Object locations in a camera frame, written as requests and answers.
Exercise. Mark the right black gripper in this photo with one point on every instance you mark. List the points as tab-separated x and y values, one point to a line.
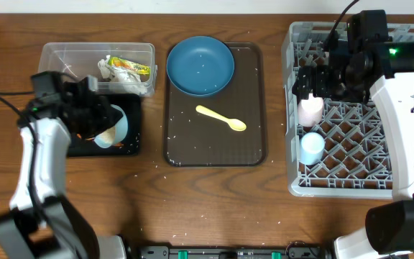
304	78

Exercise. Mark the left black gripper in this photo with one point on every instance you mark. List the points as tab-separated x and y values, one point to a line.
108	119

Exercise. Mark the pink cup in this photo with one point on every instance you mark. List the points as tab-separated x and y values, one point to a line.
310	111

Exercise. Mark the light blue rice bowl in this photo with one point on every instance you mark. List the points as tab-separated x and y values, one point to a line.
115	134

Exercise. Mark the white tissue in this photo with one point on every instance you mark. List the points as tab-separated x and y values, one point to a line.
128	82

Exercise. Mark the yellow green snack wrapper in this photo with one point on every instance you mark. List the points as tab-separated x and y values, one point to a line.
127	65

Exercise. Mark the light blue cup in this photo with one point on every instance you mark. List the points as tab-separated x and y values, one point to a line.
312	146

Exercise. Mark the orange carrot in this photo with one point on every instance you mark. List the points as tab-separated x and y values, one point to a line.
117	144

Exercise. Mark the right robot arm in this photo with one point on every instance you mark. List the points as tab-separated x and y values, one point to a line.
389	229

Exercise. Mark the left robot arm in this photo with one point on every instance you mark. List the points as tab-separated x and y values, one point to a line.
41	222

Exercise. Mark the clear plastic waste bin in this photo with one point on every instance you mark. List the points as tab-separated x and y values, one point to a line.
80	59

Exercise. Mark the grey dishwasher rack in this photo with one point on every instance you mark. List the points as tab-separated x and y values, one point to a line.
369	148

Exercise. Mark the black rectangular tray bin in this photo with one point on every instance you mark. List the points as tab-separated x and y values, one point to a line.
131	104

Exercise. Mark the yellow plastic spoon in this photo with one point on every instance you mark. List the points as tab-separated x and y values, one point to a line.
234	124

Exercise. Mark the dark blue plate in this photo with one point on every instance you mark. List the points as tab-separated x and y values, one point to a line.
200	66

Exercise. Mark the brown serving tray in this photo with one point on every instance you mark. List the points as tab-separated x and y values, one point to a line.
192	139

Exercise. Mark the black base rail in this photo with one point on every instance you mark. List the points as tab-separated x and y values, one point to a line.
294	250

